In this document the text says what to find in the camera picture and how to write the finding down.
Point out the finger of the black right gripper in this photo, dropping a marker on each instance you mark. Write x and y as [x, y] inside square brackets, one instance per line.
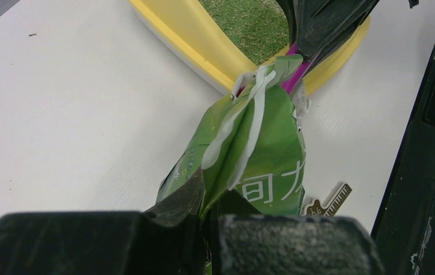
[318, 28]

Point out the yellow litter box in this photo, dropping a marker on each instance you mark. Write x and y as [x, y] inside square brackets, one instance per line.
[187, 29]

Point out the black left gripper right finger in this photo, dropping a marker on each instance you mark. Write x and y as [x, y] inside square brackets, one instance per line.
[245, 241]

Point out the green cat litter bag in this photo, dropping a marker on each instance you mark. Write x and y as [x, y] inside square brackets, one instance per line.
[252, 144]

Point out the green litter granules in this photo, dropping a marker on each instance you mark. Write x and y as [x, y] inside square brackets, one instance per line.
[258, 28]

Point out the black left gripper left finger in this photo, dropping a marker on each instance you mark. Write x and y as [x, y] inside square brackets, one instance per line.
[164, 239]

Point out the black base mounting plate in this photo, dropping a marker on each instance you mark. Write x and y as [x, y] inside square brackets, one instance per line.
[404, 229]

